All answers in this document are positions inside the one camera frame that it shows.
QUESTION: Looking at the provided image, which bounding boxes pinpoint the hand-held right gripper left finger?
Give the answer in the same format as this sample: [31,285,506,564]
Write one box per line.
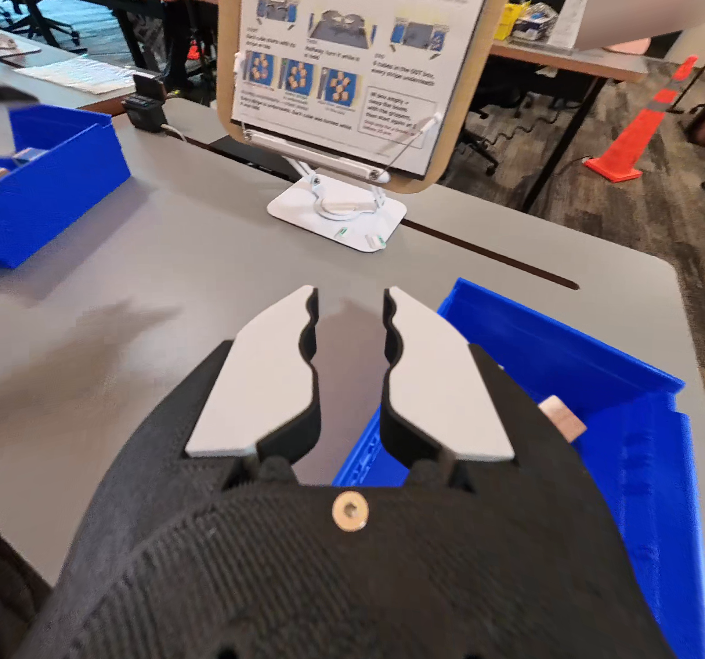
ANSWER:
[183,285,323,466]

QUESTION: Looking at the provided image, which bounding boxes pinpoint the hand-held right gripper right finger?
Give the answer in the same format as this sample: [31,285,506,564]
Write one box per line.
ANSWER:
[379,286,517,477]

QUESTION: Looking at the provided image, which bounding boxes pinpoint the blue plastic bin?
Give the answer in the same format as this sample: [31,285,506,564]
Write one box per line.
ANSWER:
[0,104,132,270]
[332,277,705,659]

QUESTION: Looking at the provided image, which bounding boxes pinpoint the grey desk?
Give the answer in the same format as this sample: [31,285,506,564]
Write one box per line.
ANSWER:
[0,96,705,588]

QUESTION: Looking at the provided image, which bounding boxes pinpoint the white document stand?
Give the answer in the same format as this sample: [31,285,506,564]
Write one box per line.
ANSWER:
[241,113,446,253]

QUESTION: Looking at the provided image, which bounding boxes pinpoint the instruction sheet on clipboard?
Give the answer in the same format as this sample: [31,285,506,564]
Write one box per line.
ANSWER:
[216,0,516,194]

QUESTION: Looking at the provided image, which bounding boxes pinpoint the black device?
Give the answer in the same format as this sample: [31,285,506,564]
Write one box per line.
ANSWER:
[121,74,167,132]

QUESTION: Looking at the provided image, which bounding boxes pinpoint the orange traffic cone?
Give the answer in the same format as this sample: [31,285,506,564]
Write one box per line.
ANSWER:
[584,55,700,183]

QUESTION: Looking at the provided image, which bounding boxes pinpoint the person's dark clothing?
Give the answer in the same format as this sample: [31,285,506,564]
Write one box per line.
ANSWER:
[0,538,51,659]

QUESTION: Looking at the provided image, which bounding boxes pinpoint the clear plastic sheet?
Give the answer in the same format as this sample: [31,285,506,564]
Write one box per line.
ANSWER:
[17,56,138,96]

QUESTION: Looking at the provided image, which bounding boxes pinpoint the brown top table black legs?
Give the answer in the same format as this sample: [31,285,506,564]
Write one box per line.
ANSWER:
[489,39,652,214]

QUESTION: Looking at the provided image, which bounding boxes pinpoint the yellow container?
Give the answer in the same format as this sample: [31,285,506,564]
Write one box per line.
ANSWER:
[494,3,529,41]

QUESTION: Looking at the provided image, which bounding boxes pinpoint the printed instruction sheet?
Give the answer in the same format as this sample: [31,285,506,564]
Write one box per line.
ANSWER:
[231,0,502,177]

